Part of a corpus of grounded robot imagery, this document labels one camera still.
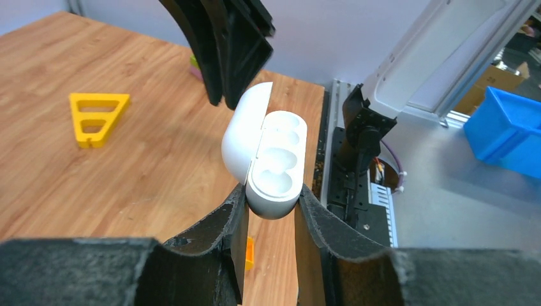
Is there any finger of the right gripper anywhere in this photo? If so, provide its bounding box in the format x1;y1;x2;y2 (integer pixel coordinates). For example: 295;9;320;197
160;0;223;106
200;1;275;110

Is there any yellow triangular plastic part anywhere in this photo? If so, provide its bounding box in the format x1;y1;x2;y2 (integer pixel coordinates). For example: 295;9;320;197
69;93;130;149

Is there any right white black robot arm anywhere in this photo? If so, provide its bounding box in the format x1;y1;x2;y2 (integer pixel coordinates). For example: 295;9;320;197
162;1;506;171

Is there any orange toy brick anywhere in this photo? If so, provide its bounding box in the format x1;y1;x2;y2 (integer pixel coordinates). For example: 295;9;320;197
245;237;255;271

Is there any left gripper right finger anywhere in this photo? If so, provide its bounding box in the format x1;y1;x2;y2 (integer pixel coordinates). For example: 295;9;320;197
294;186;540;305

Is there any white earbud charging case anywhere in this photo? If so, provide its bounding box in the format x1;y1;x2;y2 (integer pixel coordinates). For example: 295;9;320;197
221;82;308;220

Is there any blue plastic bin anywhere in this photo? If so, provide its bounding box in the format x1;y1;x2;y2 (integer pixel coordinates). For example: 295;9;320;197
463;87;540;179

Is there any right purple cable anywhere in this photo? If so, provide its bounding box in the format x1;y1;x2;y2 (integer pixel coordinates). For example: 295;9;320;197
378;139;408;193

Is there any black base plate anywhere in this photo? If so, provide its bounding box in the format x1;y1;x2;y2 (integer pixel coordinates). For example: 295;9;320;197
311;80;400;249

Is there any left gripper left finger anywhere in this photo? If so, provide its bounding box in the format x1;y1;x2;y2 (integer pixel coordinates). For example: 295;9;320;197
1;185;249;305

